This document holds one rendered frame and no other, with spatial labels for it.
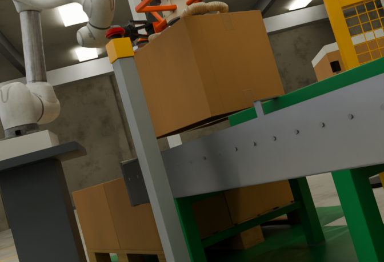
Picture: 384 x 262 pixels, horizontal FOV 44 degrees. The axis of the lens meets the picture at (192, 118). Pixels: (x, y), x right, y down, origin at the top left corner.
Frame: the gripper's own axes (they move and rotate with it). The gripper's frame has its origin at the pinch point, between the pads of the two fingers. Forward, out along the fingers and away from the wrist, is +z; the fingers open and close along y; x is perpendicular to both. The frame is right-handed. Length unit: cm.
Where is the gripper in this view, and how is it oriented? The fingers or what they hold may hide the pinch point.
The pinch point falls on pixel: (156, 30)
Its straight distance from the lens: 244.7
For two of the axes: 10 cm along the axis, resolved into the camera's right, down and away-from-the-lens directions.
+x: 5.1, -2.2, -8.3
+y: 2.8, 9.6, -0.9
